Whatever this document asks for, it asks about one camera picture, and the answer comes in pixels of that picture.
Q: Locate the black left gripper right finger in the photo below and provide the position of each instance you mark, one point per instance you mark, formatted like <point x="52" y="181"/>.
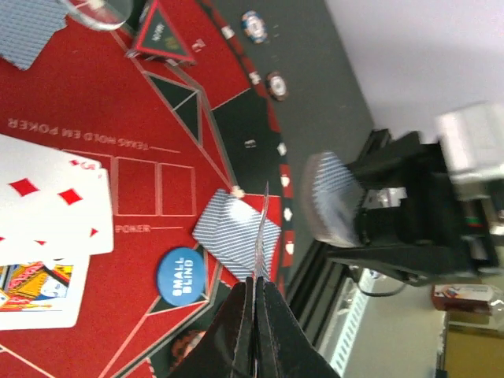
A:
<point x="282" y="349"/>

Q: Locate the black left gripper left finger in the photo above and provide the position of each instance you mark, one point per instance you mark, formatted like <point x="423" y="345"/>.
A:
<point x="226" y="349"/>

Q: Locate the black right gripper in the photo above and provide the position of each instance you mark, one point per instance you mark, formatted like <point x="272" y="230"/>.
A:
<point x="432" y="236"/>

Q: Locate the blue card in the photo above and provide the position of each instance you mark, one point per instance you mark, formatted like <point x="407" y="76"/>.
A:
<point x="259" y="256"/>
<point x="26" y="28"/>
<point x="228" y="229"/>

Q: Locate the grey card deck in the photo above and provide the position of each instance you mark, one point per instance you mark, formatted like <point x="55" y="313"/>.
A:
<point x="330" y="200"/>

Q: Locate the blue small blind button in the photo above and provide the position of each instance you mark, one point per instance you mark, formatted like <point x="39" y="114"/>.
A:
<point x="181" y="276"/>

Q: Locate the brown white chip stack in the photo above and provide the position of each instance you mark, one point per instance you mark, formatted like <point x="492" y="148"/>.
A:
<point x="276" y="86"/>

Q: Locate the queen of spades card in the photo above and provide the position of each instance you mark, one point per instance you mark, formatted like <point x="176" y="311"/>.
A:
<point x="42" y="294"/>

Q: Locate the red diamonds face-up card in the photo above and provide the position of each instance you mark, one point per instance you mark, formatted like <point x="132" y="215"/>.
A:
<point x="53" y="204"/>

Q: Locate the purple white chip stack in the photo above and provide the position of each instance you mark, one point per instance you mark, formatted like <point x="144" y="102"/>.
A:
<point x="254" y="26"/>

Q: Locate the clear round dealer puck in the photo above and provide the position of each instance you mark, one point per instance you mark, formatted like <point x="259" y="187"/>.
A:
<point x="99" y="15"/>

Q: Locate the red box on shelf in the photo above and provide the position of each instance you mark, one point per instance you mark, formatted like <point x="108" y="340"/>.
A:
<point x="470" y="298"/>

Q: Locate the round red black poker mat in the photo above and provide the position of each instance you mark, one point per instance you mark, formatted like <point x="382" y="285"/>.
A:
<point x="169" y="138"/>

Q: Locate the light blue cable duct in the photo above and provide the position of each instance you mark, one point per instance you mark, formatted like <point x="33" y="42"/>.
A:
<point x="342" y="330"/>

